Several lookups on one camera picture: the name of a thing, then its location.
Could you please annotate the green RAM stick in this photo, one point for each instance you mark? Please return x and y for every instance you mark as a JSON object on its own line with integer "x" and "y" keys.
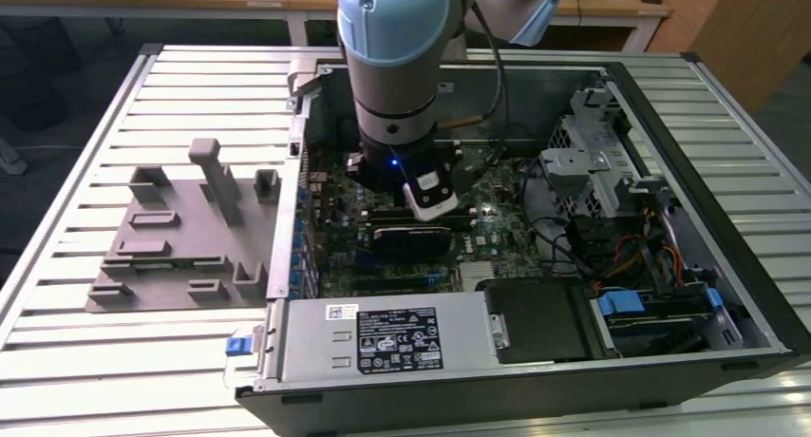
{"x": 161, "y": 266}

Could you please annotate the black PC case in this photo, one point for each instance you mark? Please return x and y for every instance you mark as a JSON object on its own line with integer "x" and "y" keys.
{"x": 507, "y": 408}

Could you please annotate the silver power supply unit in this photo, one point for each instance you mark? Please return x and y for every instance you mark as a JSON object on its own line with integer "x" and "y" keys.
{"x": 304, "y": 342}

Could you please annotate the dark office chair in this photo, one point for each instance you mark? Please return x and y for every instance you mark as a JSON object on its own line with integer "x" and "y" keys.
{"x": 37, "y": 66}

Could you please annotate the black plastic shroud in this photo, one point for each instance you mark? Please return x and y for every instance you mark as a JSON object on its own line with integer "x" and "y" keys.
{"x": 539, "y": 318}

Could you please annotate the blue disk carrier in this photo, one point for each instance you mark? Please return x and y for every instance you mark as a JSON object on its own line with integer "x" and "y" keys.
{"x": 618, "y": 304}

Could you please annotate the metal drive cage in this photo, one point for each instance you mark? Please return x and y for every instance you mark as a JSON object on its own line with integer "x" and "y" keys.
{"x": 574, "y": 166}

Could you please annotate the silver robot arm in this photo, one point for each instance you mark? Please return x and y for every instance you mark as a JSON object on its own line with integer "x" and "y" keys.
{"x": 392, "y": 76}

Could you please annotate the blue case latch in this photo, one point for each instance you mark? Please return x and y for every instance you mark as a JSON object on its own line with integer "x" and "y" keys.
{"x": 235, "y": 347}

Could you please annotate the green motherboard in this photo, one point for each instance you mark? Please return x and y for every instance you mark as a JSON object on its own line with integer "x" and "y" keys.
{"x": 514, "y": 261}

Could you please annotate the black graphics card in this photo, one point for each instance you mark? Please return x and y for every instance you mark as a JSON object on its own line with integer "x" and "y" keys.
{"x": 412, "y": 242}

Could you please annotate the wooden cabinet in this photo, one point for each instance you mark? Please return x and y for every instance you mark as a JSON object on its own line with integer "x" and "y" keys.
{"x": 747, "y": 28}

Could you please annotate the wooden desk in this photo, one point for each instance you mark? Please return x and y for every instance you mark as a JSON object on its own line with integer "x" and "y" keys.
{"x": 95, "y": 0}

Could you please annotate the grey parts rack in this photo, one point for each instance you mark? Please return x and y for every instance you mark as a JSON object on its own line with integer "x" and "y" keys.
{"x": 189, "y": 247}

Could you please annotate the black expansion slot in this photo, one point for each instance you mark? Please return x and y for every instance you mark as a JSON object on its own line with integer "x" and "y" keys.
{"x": 392, "y": 283}

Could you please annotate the black RAM slot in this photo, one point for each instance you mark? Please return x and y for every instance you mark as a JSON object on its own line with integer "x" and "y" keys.
{"x": 387, "y": 211}
{"x": 387, "y": 222}
{"x": 387, "y": 216}
{"x": 387, "y": 228}

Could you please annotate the silver chipset heatsink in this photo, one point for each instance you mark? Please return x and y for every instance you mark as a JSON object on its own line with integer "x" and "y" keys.
{"x": 476, "y": 271}

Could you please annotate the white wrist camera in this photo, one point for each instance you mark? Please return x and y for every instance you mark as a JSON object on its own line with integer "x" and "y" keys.
{"x": 438, "y": 209}

